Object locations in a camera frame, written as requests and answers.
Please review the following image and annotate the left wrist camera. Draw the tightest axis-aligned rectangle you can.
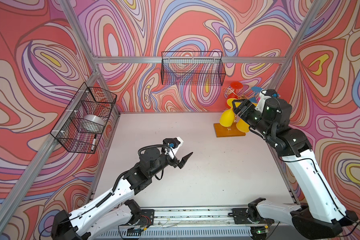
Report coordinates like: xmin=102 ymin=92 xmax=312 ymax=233
xmin=163 ymin=137 xmax=184 ymax=159

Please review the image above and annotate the black marker pen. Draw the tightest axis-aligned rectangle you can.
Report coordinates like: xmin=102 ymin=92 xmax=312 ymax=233
xmin=91 ymin=134 xmax=97 ymax=152

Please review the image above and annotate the black wire basket left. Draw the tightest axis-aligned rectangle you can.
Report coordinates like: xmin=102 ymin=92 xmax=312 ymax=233
xmin=50 ymin=83 xmax=117 ymax=154

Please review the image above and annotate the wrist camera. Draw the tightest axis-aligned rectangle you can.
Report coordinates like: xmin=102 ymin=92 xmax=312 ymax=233
xmin=259 ymin=89 xmax=280 ymax=103
xmin=163 ymin=137 xmax=184 ymax=159

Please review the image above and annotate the black wire basket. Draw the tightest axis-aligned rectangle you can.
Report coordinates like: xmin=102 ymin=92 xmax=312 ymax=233
xmin=161 ymin=50 xmax=226 ymax=86
xmin=50 ymin=83 xmax=117 ymax=154

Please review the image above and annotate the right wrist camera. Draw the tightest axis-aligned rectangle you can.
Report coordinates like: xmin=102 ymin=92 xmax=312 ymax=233
xmin=259 ymin=89 xmax=280 ymax=103

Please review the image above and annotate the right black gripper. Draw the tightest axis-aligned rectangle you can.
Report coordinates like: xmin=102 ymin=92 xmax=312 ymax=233
xmin=231 ymin=98 xmax=274 ymax=138

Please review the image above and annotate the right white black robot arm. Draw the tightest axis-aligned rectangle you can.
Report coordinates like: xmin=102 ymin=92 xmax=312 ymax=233
xmin=232 ymin=97 xmax=360 ymax=240

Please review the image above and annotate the aluminium frame rail base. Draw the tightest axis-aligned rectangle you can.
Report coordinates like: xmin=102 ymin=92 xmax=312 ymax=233
xmin=78 ymin=206 xmax=304 ymax=240

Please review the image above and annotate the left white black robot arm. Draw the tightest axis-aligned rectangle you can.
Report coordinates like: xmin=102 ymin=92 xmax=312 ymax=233
xmin=51 ymin=144 xmax=193 ymax=240

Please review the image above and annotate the blue wine glass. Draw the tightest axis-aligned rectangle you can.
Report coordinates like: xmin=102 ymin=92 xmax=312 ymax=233
xmin=250 ymin=87 xmax=265 ymax=104

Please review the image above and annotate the gold wire glass rack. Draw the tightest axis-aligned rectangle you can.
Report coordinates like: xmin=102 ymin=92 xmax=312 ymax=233
xmin=220 ymin=88 xmax=250 ymax=133

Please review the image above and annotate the silver tape roll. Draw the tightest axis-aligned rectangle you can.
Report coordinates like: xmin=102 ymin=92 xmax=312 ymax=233
xmin=79 ymin=115 xmax=106 ymax=134

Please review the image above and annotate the orange wooden rack base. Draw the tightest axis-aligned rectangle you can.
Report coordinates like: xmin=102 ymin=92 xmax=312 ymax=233
xmin=214 ymin=123 xmax=246 ymax=138

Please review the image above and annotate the yellow wine glass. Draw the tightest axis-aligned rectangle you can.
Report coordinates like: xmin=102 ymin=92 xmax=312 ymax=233
xmin=220 ymin=98 xmax=237 ymax=128
xmin=236 ymin=119 xmax=250 ymax=133

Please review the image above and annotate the black wire basket back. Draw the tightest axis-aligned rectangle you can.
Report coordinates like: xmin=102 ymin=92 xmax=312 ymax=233
xmin=161 ymin=50 xmax=226 ymax=86

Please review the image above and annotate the red wine glass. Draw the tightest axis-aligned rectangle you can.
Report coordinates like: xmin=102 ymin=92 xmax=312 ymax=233
xmin=226 ymin=81 xmax=243 ymax=99

